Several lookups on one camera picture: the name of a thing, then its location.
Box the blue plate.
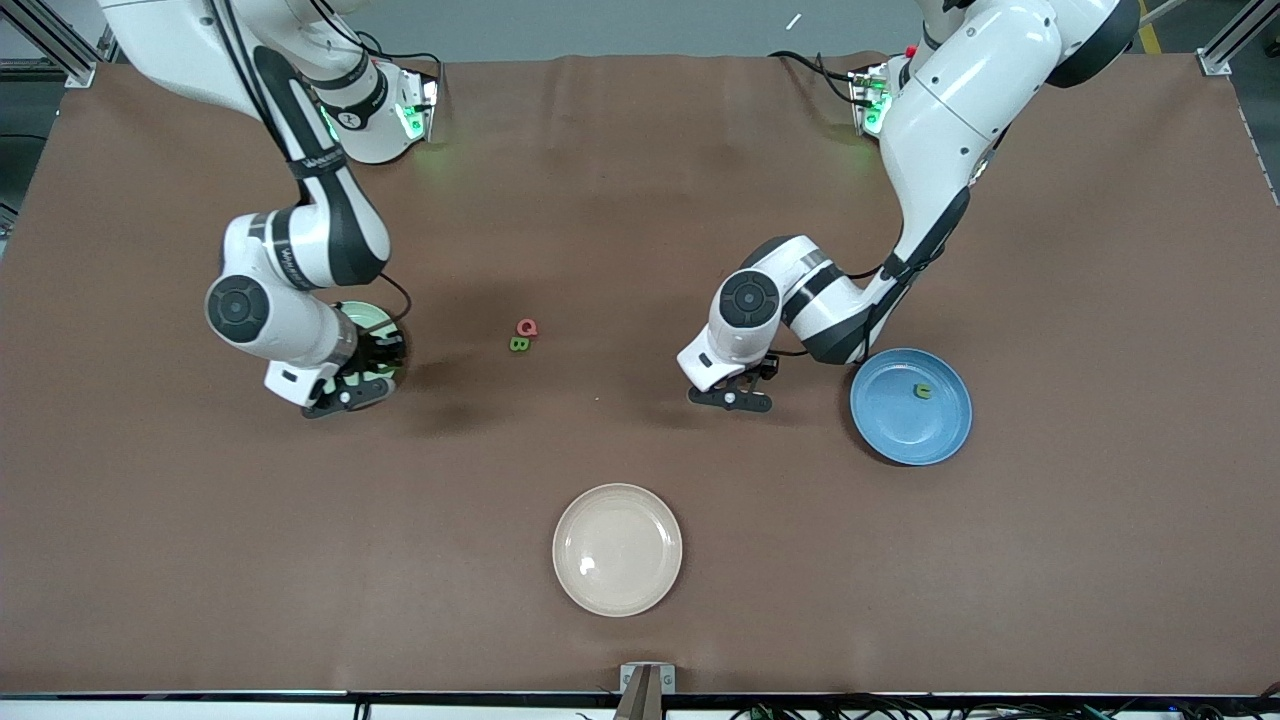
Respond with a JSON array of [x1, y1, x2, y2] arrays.
[[850, 348, 973, 467]]

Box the metal base connector bracket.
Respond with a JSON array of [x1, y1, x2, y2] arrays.
[[395, 66, 442, 143], [848, 62, 893, 138]]

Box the black camera cable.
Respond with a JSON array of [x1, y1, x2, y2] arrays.
[[770, 150, 1001, 363], [225, 0, 413, 331]]

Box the black base cable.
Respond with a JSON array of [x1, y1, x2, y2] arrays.
[[300, 0, 443, 96], [768, 50, 861, 106]]

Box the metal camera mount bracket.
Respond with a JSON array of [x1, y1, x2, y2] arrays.
[[618, 662, 677, 720]]

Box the cream plate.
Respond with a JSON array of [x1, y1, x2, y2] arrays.
[[552, 483, 684, 618]]

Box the light green plate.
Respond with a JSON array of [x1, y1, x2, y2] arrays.
[[338, 300, 403, 386]]

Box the brown table cover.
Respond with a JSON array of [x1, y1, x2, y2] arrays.
[[0, 52, 1280, 696]]

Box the tangled black cables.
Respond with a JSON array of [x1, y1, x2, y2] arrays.
[[735, 697, 1280, 720]]

